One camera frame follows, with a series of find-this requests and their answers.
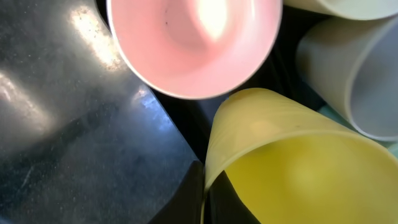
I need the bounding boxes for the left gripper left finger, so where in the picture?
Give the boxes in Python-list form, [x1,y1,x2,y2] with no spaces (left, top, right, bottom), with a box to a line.
[149,160,206,224]

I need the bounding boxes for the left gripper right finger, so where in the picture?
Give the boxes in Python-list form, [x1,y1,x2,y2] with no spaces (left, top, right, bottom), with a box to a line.
[206,170,262,224]

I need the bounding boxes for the yellow cup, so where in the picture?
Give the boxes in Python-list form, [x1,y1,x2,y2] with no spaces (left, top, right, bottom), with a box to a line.
[200,87,398,224]

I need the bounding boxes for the pink cup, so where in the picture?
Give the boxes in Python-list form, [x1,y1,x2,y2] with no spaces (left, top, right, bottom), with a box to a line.
[106,0,284,100]

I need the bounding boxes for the grey cup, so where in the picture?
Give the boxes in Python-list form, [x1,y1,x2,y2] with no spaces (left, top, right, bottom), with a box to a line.
[295,15,398,142]

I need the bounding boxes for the white cup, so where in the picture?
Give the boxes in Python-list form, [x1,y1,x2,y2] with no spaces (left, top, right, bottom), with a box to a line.
[283,0,398,21]

